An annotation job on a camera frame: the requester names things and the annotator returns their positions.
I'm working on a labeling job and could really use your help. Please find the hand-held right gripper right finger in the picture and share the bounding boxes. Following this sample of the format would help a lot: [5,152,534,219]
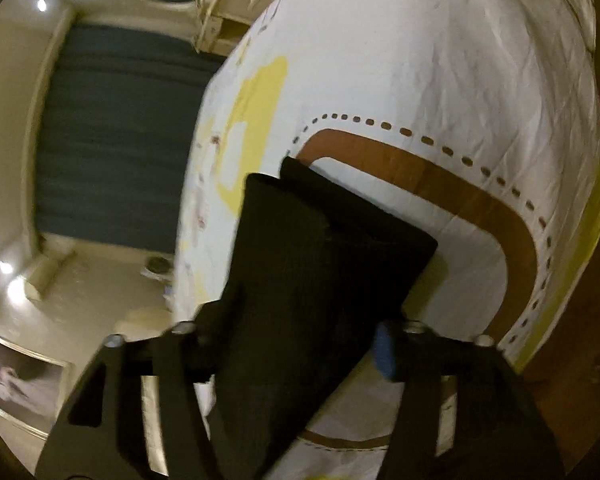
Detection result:
[374,321,567,480]

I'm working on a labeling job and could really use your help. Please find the black pants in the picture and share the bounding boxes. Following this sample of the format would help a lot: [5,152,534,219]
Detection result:
[207,156,438,480]

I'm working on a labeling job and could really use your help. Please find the cream wardrobe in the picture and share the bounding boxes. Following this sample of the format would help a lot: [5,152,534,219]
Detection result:
[195,0,293,56]

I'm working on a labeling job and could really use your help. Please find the blue curtain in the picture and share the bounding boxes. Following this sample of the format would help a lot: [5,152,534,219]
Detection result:
[34,25,226,256]

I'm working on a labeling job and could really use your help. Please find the white patterned bed sheet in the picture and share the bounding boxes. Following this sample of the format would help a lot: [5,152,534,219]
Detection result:
[172,0,600,480]

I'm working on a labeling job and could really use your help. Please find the white air conditioner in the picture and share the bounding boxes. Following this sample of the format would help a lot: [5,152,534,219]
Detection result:
[24,252,77,302]

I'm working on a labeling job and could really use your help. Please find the framed wall picture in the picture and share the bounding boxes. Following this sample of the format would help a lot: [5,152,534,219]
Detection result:
[0,335,73,438]

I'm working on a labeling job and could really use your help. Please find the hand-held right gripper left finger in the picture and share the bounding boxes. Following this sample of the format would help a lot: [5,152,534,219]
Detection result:
[35,300,241,480]

